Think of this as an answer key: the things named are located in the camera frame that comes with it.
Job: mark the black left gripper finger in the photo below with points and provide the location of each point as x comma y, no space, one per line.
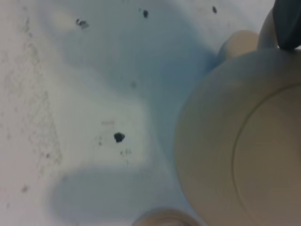
287,22

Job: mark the beige ceramic teapot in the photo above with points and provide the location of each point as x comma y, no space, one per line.
237,144

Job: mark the beige near teacup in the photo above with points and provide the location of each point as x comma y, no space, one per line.
166,217

